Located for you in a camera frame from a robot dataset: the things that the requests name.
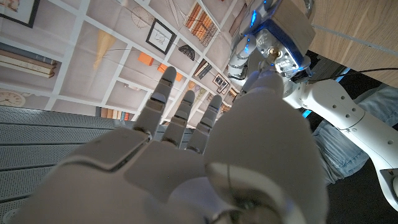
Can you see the printed bookshelf backdrop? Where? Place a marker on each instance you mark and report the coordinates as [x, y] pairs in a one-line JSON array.
[[93, 62]]

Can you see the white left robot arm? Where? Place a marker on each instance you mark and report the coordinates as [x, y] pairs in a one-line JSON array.
[[342, 109]]

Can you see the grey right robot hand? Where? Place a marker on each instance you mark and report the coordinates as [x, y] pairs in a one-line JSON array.
[[186, 174]]

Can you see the person in blue jeans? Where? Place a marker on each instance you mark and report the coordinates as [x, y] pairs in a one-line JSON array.
[[339, 149]]

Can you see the small metal key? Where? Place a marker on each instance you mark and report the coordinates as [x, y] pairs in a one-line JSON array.
[[270, 59]]

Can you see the metal padlock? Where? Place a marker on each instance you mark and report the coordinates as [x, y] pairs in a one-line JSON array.
[[289, 28]]

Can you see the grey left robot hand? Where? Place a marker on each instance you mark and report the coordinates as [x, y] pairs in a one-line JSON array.
[[241, 53]]

